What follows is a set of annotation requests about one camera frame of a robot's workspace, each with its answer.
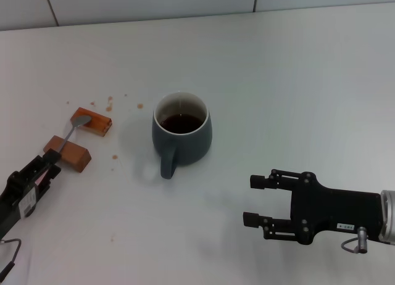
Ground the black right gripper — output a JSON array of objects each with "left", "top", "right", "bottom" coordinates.
[{"left": 243, "top": 169, "right": 385, "bottom": 246}]

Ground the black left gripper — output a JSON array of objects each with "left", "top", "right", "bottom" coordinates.
[{"left": 0, "top": 149, "right": 62, "bottom": 240}]

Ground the pink handled metal spoon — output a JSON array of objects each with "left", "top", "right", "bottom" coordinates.
[{"left": 34, "top": 114, "right": 93, "bottom": 184}]

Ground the grey ceramic cup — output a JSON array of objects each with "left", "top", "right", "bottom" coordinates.
[{"left": 151, "top": 92, "right": 213, "bottom": 180}]

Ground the brown wooden spoon rest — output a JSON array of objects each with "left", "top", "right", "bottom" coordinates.
[{"left": 43, "top": 134, "right": 92, "bottom": 174}]

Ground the glossy orange wooden block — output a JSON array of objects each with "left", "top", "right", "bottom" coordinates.
[{"left": 70, "top": 107, "right": 113, "bottom": 138}]

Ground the dark coffee liquid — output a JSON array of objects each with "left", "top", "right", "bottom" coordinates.
[{"left": 159, "top": 113, "right": 205, "bottom": 134}]

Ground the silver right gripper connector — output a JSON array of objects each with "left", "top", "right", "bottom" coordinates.
[{"left": 357, "top": 226, "right": 368, "bottom": 254}]

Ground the grey left gripper cable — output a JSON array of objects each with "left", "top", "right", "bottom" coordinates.
[{"left": 0, "top": 237, "right": 22, "bottom": 265}]

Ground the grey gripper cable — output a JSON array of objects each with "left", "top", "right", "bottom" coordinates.
[
  {"left": 341, "top": 238, "right": 360, "bottom": 254},
  {"left": 0, "top": 237, "right": 22, "bottom": 265}
]

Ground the grey right gripper cable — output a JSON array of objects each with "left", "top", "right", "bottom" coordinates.
[{"left": 341, "top": 238, "right": 360, "bottom": 254}]

